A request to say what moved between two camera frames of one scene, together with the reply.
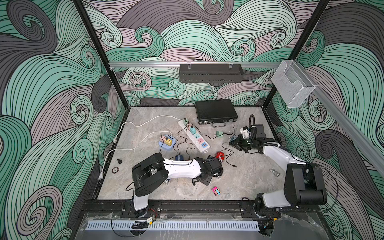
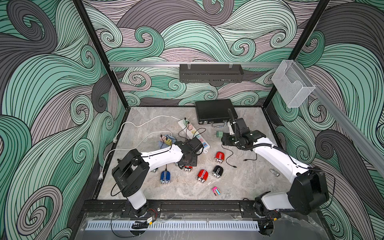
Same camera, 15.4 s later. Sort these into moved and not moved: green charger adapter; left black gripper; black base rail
Moved: left black gripper
Not moved: green charger adapter; black base rail
